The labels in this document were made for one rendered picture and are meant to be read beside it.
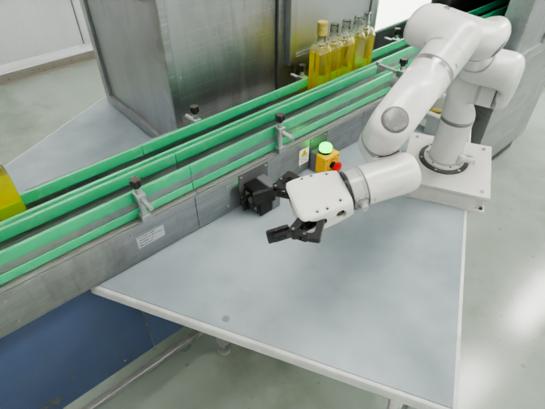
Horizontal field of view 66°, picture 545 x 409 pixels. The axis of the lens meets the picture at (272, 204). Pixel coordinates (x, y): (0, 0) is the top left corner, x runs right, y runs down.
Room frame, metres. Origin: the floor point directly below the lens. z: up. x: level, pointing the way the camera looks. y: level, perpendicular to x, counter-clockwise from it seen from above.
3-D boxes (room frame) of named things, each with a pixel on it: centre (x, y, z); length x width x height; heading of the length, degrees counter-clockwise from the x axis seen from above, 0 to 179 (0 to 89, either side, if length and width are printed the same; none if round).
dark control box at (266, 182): (0.98, 0.03, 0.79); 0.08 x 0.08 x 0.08; 41
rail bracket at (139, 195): (0.76, 0.31, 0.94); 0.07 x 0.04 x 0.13; 41
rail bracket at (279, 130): (1.07, -0.04, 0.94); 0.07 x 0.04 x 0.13; 41
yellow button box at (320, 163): (1.16, -0.18, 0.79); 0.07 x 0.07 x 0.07; 41
